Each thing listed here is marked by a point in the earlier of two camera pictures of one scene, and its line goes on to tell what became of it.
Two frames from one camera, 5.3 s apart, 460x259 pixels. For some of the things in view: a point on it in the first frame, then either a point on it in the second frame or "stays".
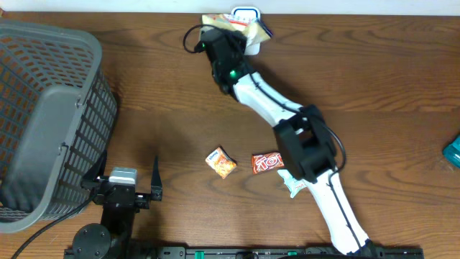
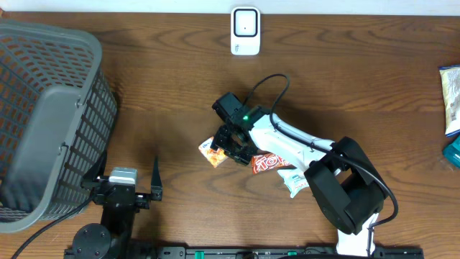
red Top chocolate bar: x=267 y=161 stays
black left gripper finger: x=156 y=191 stays
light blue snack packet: x=293 y=185 stays
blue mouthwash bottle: x=451 y=152 stays
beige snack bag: x=249 y=24 -> x=450 y=82
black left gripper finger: x=95 y=172 stays
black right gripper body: x=236 y=42 -> x=245 y=147
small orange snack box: x=221 y=162 -> x=215 y=157
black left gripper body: x=142 y=201 stays
